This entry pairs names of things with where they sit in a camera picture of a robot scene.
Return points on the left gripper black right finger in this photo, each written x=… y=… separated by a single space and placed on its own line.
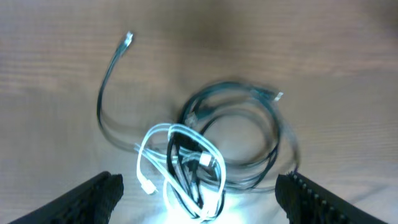
x=306 y=202

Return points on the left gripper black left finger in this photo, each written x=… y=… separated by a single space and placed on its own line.
x=92 y=202

